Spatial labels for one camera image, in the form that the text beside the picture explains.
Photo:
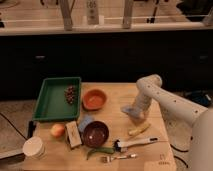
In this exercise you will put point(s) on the wooden post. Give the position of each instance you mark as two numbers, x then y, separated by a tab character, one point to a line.
66	14
127	15

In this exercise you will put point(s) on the green plastic tray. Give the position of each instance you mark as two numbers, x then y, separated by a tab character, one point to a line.
51	104

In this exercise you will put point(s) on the yellow banana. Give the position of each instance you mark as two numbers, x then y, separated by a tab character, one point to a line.
139	129

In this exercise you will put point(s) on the dark red grape bunch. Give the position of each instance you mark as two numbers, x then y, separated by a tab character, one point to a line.
70	94

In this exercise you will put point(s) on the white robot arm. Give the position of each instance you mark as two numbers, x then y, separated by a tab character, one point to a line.
200	118

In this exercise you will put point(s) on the blue-grey towel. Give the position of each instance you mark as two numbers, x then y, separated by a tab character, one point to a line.
130	111

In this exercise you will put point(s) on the silver fork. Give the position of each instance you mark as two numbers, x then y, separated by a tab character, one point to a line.
108	159

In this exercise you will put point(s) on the orange bowl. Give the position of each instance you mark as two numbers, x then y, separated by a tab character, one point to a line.
94	99

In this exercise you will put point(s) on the white round container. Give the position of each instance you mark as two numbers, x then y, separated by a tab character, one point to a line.
34	147

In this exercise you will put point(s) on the dark purple bowl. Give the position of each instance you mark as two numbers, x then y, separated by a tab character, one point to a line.
95	134

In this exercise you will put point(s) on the green chili pepper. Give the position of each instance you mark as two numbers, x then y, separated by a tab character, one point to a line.
107	150

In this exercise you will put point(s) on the light blue cup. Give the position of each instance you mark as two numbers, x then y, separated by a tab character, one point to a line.
87	119

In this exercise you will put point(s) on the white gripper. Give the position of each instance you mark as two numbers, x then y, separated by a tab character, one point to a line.
142	103

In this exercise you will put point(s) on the left wooden post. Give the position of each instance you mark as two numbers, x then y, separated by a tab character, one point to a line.
66	14

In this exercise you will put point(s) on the white remote on shelf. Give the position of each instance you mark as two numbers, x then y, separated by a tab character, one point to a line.
92	12

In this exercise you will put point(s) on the tan rectangular sponge block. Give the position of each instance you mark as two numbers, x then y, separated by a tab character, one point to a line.
73	134

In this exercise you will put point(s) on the orange peach fruit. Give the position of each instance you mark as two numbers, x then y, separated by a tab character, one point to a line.
57	130

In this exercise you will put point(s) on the right wooden post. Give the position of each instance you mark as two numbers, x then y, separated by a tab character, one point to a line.
127	15

